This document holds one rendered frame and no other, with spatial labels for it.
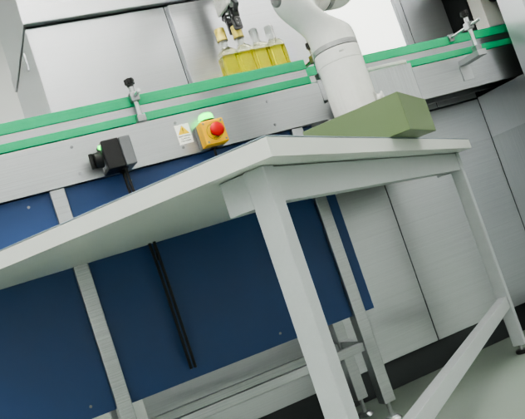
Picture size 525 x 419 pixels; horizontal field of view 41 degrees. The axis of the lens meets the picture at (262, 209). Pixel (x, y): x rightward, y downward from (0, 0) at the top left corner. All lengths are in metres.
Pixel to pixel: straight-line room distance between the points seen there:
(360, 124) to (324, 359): 0.73
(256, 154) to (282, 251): 0.16
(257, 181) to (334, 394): 0.35
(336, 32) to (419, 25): 1.14
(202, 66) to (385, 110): 0.93
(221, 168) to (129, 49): 1.37
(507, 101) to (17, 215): 1.84
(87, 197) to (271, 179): 0.92
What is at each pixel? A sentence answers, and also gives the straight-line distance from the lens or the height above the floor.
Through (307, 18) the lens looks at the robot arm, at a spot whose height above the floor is 1.11.
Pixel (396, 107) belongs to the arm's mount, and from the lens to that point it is 1.68.
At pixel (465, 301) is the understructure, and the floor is 0.19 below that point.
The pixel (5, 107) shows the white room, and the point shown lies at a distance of 5.43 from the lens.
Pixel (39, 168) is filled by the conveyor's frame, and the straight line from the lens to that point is 1.96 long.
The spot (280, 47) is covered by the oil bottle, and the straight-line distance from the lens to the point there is 2.41.
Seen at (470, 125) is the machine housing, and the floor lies 0.82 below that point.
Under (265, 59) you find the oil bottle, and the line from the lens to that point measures 2.37.
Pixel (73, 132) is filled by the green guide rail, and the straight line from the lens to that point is 2.01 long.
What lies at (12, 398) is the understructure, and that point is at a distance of 1.92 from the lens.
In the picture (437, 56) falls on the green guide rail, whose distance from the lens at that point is 2.69.
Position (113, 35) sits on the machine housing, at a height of 1.43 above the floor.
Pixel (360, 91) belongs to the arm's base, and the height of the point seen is 0.90.
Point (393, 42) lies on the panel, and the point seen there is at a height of 1.20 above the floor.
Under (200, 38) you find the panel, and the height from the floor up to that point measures 1.36.
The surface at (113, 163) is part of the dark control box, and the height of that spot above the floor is 0.94.
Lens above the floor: 0.57
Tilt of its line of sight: 4 degrees up
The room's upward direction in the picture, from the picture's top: 19 degrees counter-clockwise
